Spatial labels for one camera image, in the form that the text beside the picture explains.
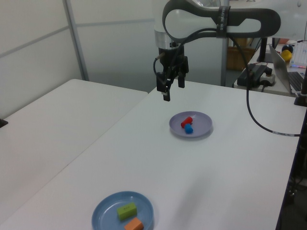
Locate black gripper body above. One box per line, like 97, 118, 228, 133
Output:
157, 46, 186, 73

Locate red cylinder block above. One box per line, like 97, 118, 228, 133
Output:
180, 116, 194, 129

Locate green block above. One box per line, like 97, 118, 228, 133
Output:
117, 202, 138, 220

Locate orange block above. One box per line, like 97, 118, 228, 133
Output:
124, 217, 144, 230

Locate purple plate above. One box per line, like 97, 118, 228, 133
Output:
168, 111, 213, 139

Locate black power box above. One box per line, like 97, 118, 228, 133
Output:
236, 63, 273, 89

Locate black monitor stand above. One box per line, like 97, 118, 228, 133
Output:
256, 38, 269, 63

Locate silver laptop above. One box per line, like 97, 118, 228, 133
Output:
268, 44, 307, 95

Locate yellow ball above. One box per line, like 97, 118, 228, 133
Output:
281, 50, 293, 62

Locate white storage box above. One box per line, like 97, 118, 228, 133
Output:
291, 40, 307, 69

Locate blue plate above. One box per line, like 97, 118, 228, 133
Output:
92, 191, 154, 230

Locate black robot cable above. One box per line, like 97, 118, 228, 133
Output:
153, 27, 302, 138

